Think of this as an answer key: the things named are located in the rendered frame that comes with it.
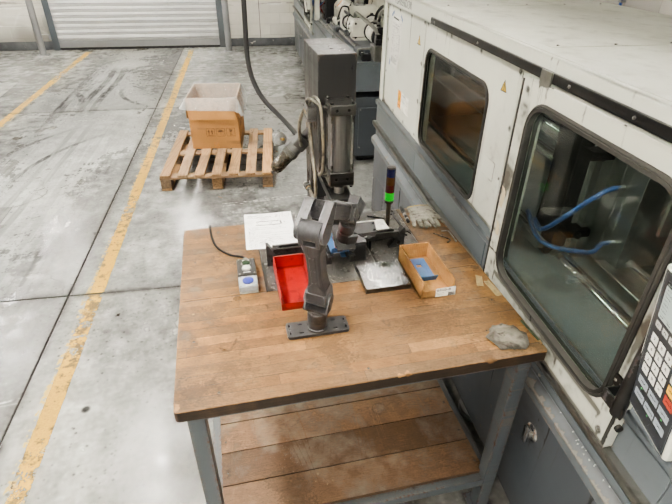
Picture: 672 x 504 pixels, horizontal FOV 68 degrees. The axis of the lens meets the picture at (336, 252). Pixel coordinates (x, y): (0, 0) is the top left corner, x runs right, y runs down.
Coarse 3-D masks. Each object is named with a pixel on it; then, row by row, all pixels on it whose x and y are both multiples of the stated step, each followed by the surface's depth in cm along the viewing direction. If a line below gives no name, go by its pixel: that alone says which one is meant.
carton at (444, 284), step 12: (408, 252) 193; (420, 252) 194; (432, 252) 189; (408, 264) 183; (432, 264) 190; (444, 264) 179; (408, 276) 184; (420, 276) 173; (444, 276) 180; (420, 288) 173; (432, 288) 178; (444, 288) 173
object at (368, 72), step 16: (320, 16) 687; (304, 32) 749; (320, 32) 605; (336, 32) 581; (352, 48) 503; (368, 64) 451; (368, 80) 459; (368, 96) 471; (368, 112) 475; (368, 128) 483; (368, 144) 492
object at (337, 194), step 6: (324, 180) 191; (324, 186) 186; (336, 186) 177; (342, 186) 177; (330, 192) 180; (336, 192) 179; (342, 192) 179; (348, 192) 180; (318, 198) 185; (324, 198) 183; (330, 198) 177; (336, 198) 176; (342, 198) 176; (348, 198) 176
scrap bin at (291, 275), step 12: (276, 264) 186; (288, 264) 187; (300, 264) 189; (276, 276) 176; (288, 276) 183; (300, 276) 183; (288, 288) 177; (300, 288) 177; (288, 300) 171; (300, 300) 171
